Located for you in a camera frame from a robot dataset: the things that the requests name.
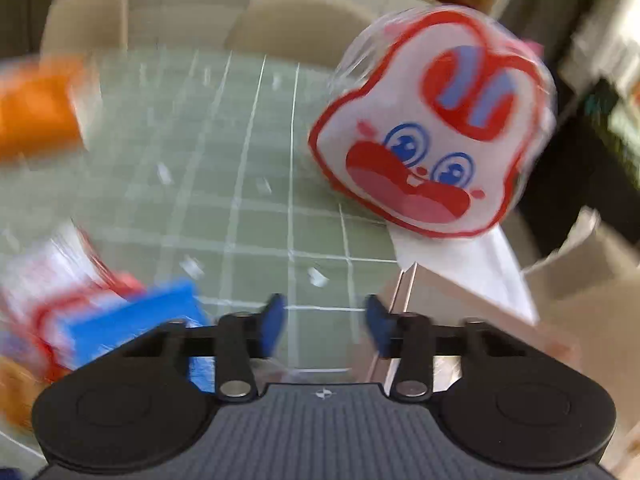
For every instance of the beige chair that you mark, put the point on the beige chair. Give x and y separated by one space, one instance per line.
310 20
82 15

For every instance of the orange snack packet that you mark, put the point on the orange snack packet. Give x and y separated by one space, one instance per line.
35 110

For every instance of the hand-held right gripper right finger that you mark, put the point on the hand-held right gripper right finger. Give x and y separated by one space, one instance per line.
378 325

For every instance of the round pastry packet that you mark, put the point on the round pastry packet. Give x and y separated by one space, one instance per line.
15 395

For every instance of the green checked tablecloth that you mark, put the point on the green checked tablecloth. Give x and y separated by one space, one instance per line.
200 170

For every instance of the red and white snack packet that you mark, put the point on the red and white snack packet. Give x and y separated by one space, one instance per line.
45 290

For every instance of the white cardboard box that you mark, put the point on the white cardboard box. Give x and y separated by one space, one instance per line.
465 280

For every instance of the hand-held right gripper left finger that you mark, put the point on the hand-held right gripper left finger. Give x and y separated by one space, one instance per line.
274 322

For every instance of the blue snack packet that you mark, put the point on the blue snack packet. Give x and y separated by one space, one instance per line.
135 322

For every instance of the rabbit face snack bag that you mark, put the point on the rabbit face snack bag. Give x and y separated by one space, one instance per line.
430 125

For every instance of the open brown cardboard box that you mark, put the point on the open brown cardboard box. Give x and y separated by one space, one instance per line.
585 255

